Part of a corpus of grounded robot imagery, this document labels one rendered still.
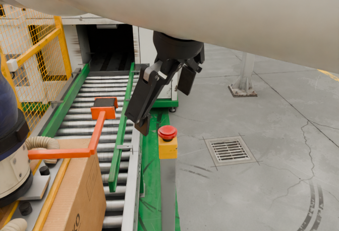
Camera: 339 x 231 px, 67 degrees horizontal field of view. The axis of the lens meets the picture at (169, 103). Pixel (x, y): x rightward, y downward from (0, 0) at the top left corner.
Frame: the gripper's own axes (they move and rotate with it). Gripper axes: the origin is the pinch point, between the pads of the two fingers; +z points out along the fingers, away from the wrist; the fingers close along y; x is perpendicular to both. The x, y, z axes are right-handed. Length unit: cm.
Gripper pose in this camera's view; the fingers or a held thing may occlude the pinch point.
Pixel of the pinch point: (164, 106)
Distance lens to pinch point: 51.7
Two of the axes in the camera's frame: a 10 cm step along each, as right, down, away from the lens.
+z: -1.4, 5.8, 8.0
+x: -7.7, -5.7, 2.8
